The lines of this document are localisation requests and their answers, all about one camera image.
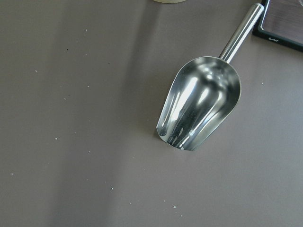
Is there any steel scoop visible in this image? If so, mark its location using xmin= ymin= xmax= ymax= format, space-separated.
xmin=156 ymin=3 xmax=264 ymax=151

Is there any wooden stand with round base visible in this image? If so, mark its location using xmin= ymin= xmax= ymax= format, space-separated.
xmin=153 ymin=0 xmax=187 ymax=4

